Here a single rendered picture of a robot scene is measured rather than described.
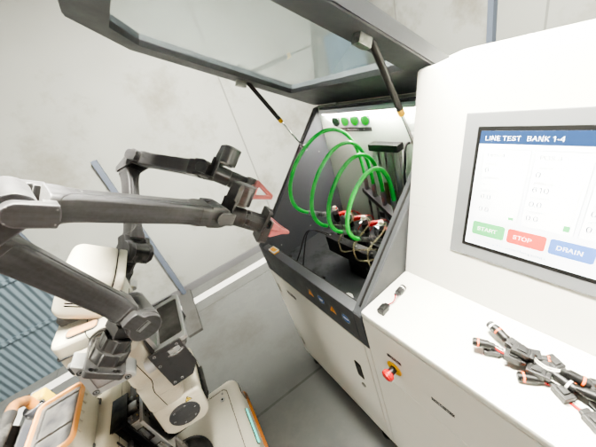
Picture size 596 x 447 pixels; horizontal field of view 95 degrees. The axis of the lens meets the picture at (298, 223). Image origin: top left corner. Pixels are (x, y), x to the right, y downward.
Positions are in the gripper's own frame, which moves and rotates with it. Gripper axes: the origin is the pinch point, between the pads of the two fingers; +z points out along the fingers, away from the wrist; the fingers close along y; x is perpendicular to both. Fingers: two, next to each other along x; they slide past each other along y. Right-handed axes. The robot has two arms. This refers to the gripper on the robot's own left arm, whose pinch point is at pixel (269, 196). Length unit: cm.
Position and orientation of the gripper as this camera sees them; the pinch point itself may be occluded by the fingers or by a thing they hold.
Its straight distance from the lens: 97.8
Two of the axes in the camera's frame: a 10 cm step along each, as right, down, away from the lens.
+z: 8.7, 3.6, 3.4
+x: -4.0, 9.1, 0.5
